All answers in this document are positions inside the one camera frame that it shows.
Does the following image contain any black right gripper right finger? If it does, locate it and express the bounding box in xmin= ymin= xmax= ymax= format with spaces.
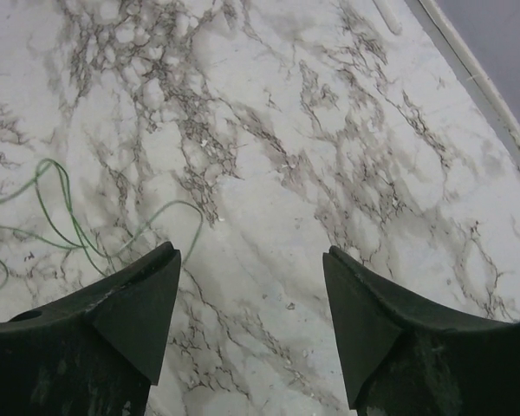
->
xmin=322 ymin=247 xmax=520 ymax=415

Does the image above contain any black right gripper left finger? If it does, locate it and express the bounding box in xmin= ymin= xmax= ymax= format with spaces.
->
xmin=0 ymin=243 xmax=181 ymax=415

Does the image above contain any green wire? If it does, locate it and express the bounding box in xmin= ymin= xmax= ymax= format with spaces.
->
xmin=0 ymin=158 xmax=205 ymax=300

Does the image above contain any white stick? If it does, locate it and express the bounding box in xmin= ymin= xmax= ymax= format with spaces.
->
xmin=374 ymin=0 xmax=402 ymax=36

